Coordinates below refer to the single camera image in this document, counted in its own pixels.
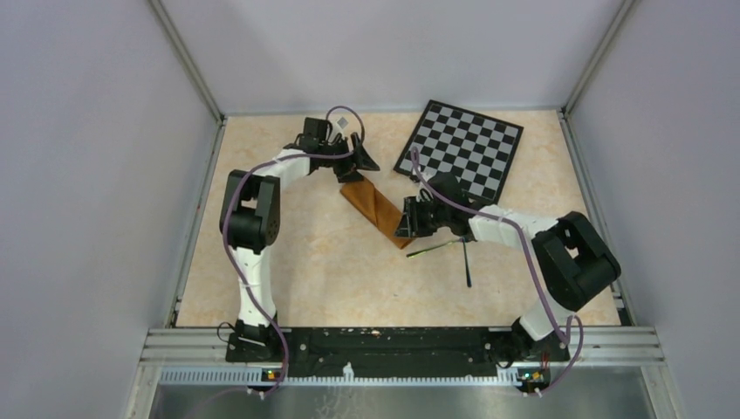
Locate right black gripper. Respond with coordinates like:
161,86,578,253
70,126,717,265
394,196,450,238

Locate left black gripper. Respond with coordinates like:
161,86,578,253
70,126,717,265
319,133,379,183

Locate iridescent fork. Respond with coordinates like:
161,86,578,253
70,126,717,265
406,237,465,258

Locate brown cloth napkin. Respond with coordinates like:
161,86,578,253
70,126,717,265
340,179,414,250

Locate iridescent spoon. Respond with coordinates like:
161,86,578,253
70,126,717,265
460,237,472,288

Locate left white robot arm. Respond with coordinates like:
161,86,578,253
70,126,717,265
219,117,379,361

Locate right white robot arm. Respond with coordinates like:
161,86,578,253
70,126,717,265
394,173,622,360

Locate black grey checkerboard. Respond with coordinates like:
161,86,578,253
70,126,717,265
394,100,524,204

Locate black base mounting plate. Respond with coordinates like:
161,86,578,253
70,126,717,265
225,324,570,378

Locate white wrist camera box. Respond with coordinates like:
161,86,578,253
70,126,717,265
336,117,349,129

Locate white slotted cable duct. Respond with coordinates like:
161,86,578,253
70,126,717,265
159,367,521,387

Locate aluminium frame rail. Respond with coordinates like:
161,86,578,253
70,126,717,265
140,327,228,366

